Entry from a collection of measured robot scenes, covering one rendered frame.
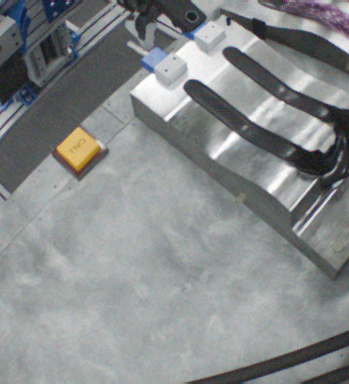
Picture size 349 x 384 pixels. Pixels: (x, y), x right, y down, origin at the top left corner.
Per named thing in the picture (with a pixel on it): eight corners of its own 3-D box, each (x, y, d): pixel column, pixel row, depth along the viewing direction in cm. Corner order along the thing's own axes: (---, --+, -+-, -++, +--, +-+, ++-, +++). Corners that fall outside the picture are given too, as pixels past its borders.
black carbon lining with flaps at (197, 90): (177, 95, 145) (173, 68, 136) (234, 45, 149) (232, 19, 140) (323, 213, 133) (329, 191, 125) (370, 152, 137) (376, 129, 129)
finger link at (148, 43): (130, 36, 136) (135, 2, 128) (153, 52, 134) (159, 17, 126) (117, 44, 134) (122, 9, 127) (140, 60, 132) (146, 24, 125)
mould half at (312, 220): (134, 115, 151) (126, 80, 139) (224, 37, 158) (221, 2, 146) (333, 281, 135) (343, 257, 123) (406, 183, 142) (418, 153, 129)
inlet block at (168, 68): (121, 57, 150) (118, 43, 145) (139, 42, 151) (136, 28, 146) (170, 92, 146) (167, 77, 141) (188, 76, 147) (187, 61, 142)
